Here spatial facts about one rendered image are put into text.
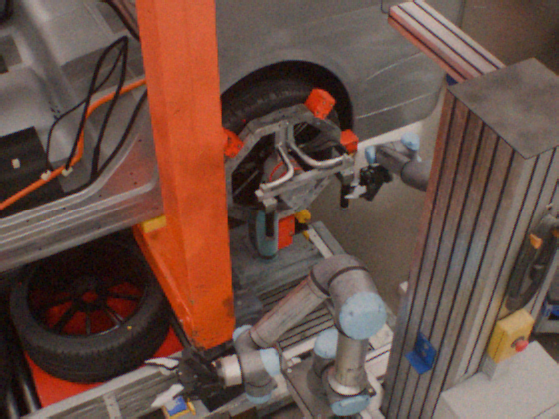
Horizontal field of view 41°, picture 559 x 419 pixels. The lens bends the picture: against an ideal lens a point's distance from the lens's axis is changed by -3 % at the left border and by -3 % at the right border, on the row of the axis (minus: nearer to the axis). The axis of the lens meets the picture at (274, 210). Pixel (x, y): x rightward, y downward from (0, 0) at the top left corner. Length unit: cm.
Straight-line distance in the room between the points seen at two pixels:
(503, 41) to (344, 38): 279
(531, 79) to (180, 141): 99
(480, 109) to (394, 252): 246
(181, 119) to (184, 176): 21
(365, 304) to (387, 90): 157
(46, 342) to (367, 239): 177
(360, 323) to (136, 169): 130
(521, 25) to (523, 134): 438
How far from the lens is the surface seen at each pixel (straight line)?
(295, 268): 366
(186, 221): 239
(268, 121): 295
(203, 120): 216
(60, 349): 307
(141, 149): 287
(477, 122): 156
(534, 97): 164
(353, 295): 191
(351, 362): 211
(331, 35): 296
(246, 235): 369
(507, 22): 590
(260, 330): 216
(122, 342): 305
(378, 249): 398
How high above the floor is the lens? 297
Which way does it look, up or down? 46 degrees down
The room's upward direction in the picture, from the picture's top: straight up
